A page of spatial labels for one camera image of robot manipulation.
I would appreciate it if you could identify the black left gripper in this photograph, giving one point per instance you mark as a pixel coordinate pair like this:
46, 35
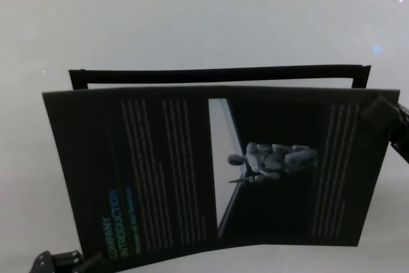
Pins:
57, 258

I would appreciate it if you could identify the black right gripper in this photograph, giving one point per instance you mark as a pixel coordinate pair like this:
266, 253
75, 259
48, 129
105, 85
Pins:
402, 132

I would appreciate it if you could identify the black company introduction poster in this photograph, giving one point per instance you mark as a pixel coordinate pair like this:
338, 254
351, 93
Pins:
179, 164

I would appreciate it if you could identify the black tape frame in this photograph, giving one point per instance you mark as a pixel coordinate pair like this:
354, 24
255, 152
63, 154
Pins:
223, 75

